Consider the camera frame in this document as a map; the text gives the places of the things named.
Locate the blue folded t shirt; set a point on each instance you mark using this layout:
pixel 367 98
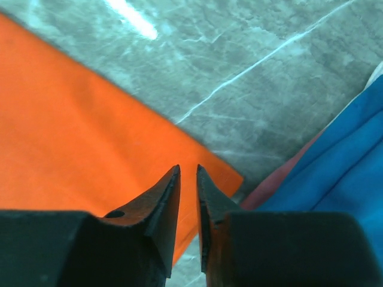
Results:
pixel 342 169

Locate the orange t shirt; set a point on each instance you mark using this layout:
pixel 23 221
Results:
pixel 71 140

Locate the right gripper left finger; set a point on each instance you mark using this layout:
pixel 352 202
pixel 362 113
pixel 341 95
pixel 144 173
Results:
pixel 132 245

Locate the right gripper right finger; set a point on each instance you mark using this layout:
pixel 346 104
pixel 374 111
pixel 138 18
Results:
pixel 246 248

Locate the pink folded t shirt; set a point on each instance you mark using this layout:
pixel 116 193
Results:
pixel 269 185

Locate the white folded t shirt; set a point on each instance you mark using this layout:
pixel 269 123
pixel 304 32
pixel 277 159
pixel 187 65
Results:
pixel 375 74

